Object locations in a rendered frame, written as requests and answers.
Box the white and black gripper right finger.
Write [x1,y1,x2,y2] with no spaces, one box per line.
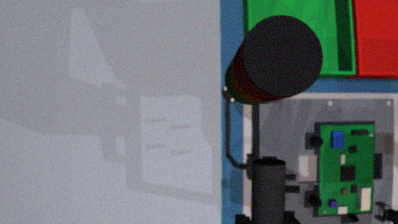
[284,213,301,224]

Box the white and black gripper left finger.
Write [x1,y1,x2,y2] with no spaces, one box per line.
[235,214,252,224]

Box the green bin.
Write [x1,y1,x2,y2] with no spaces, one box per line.
[243,0,356,79]

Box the red bin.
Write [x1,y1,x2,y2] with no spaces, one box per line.
[344,0,398,80]

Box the green circuit board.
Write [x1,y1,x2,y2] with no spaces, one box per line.
[318,125,374,215]

